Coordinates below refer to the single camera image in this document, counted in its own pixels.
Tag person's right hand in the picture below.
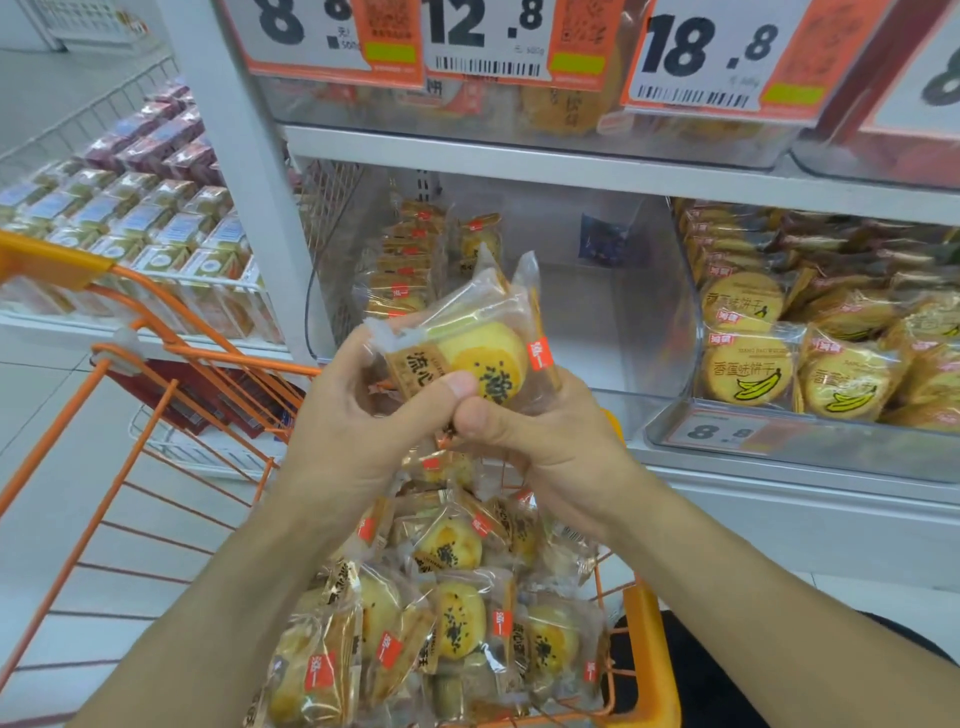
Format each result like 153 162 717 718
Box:
449 365 655 543

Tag person's left hand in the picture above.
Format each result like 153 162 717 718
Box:
281 329 479 528

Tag egg-yolk pastry packet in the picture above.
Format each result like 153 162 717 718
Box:
363 251 564 436

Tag rows of egg yolk packets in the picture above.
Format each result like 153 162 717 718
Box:
352 196 504 320

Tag pile of pastry packets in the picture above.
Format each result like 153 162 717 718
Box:
243 434 613 728

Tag orange shopping cart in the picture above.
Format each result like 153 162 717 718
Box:
0 230 684 728

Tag white metal store shelf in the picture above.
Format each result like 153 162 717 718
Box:
157 0 960 594

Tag person's right forearm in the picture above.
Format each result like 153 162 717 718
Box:
599 479 960 728

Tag person's left forearm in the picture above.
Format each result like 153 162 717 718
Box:
71 487 361 728

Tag person's right leg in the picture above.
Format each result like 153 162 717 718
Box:
608 608 958 728

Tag red box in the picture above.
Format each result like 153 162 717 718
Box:
104 358 305 440

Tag group of banana biscuit packets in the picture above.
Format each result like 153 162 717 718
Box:
674 198 960 433

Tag blue paper label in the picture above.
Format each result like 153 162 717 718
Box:
577 213 631 265

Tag group of silver boxed cakes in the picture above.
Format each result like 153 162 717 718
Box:
0 78 285 343

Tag pile of golden cake packets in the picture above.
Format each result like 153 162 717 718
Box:
521 82 624 136

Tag white wire rack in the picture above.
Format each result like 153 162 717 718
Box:
0 56 290 354

